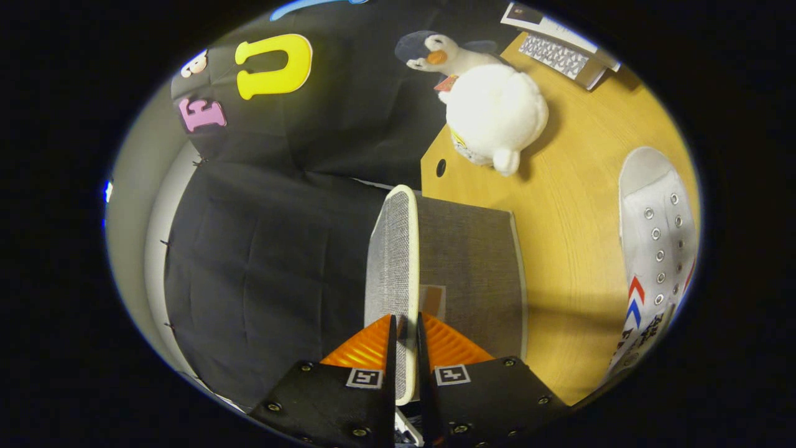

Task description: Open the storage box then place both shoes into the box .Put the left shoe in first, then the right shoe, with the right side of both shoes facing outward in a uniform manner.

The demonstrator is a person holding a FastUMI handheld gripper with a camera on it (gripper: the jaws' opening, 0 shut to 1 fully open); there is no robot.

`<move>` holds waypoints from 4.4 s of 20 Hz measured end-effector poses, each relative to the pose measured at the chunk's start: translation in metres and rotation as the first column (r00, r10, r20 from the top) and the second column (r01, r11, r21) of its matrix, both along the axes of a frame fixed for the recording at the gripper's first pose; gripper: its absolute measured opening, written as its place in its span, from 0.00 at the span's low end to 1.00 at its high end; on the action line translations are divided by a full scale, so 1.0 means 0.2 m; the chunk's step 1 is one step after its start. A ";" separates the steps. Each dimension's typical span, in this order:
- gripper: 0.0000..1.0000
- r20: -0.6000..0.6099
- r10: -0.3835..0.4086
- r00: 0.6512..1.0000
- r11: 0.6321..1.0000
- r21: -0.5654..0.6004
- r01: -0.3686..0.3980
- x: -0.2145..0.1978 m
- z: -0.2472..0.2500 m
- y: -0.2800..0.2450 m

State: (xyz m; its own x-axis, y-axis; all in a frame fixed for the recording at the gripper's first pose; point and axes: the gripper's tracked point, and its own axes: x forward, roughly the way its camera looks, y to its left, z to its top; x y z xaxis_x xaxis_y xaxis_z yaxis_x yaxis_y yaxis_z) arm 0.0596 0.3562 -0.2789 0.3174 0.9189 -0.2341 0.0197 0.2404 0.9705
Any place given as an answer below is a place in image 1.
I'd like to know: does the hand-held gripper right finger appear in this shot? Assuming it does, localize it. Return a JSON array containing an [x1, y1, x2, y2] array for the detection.
[[415, 312, 570, 448]]

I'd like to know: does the grey penguin plush toy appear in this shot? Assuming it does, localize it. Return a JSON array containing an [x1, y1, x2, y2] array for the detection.
[[395, 30, 499, 93]]

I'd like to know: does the grey fabric storage box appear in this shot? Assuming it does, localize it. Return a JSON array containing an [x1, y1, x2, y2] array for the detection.
[[364, 185, 530, 406]]

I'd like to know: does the white round plush toy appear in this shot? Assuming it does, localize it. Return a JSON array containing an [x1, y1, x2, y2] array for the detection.
[[445, 62, 550, 177]]

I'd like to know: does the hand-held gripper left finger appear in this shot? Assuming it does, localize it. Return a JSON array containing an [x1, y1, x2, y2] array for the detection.
[[249, 314, 399, 448]]

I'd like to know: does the white book with portrait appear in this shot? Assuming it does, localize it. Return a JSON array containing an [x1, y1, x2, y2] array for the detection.
[[500, 2, 622, 73]]

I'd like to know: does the white striped canvas shoe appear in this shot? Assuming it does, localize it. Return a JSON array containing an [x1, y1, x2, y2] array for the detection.
[[600, 147, 698, 388]]

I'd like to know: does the patterned spiral notebook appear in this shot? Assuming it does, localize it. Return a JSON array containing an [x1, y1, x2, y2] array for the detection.
[[519, 32, 608, 91]]

